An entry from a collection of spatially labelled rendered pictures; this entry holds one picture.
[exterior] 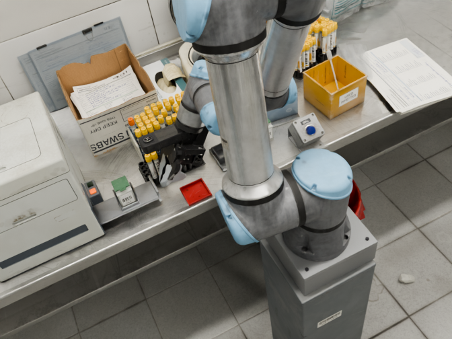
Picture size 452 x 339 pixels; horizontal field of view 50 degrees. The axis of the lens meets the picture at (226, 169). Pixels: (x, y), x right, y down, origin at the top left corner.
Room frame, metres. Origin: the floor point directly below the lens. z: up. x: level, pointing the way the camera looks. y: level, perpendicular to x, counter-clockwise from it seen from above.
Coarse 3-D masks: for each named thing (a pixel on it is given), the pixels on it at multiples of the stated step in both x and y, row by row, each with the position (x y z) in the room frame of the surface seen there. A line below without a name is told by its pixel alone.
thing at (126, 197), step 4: (128, 188) 0.82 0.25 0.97; (116, 192) 0.81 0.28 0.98; (120, 192) 0.82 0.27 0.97; (124, 192) 0.81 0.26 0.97; (128, 192) 0.82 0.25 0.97; (132, 192) 0.82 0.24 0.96; (120, 196) 0.81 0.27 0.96; (124, 196) 0.81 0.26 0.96; (128, 196) 0.81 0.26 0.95; (132, 196) 0.82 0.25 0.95; (120, 200) 0.81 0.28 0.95; (124, 200) 0.81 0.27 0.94; (128, 200) 0.81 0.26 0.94; (132, 200) 0.82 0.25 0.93; (136, 200) 0.82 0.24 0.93; (124, 204) 0.81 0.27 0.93; (128, 204) 0.81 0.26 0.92
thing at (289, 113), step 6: (294, 102) 1.07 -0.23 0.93; (282, 108) 1.06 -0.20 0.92; (288, 108) 1.07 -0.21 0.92; (294, 108) 1.07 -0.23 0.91; (270, 114) 1.06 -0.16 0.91; (276, 114) 1.06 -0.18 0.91; (282, 114) 1.06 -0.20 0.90; (288, 114) 1.07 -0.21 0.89; (294, 114) 1.07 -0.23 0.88; (270, 120) 1.06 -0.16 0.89; (276, 120) 1.06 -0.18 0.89; (282, 120) 1.05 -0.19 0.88; (288, 120) 1.05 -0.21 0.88
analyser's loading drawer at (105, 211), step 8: (144, 184) 0.88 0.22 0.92; (152, 184) 0.86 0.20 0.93; (136, 192) 0.86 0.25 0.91; (144, 192) 0.85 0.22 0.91; (152, 192) 0.84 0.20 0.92; (112, 200) 0.84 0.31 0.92; (144, 200) 0.82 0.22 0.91; (152, 200) 0.82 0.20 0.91; (160, 200) 0.83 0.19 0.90; (96, 208) 0.83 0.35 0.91; (104, 208) 0.82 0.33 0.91; (112, 208) 0.82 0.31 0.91; (120, 208) 0.81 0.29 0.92; (128, 208) 0.81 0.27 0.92; (136, 208) 0.81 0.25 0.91; (96, 216) 0.80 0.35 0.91; (104, 216) 0.80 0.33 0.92; (112, 216) 0.79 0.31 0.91
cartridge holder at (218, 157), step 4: (220, 144) 0.98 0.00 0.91; (212, 148) 0.97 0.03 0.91; (216, 148) 0.97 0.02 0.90; (220, 148) 0.98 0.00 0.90; (212, 152) 0.97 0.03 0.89; (216, 152) 0.97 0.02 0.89; (220, 152) 0.97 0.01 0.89; (216, 156) 0.94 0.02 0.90; (220, 156) 0.95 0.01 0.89; (216, 160) 0.94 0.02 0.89; (220, 160) 0.92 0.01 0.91; (224, 160) 0.93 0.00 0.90; (220, 164) 0.92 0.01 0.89; (224, 164) 0.92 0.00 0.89; (224, 168) 0.91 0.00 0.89
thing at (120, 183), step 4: (124, 176) 0.86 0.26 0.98; (116, 180) 0.85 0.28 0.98; (120, 180) 0.85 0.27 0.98; (124, 180) 0.84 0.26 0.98; (112, 184) 0.84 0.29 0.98; (116, 184) 0.84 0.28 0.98; (120, 184) 0.83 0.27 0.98; (124, 184) 0.83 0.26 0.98; (128, 184) 0.83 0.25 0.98; (116, 188) 0.82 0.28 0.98; (120, 188) 0.82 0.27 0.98; (124, 188) 0.82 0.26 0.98
